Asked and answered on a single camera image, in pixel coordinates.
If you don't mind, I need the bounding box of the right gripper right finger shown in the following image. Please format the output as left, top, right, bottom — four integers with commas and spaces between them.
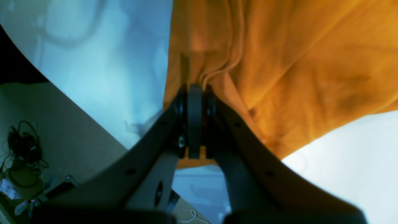
194, 85, 367, 224

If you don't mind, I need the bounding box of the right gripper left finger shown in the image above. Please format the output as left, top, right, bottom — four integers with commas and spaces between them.
31, 85, 188, 224

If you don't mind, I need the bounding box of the orange t-shirt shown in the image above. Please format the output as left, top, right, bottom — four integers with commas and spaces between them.
163, 0, 398, 159

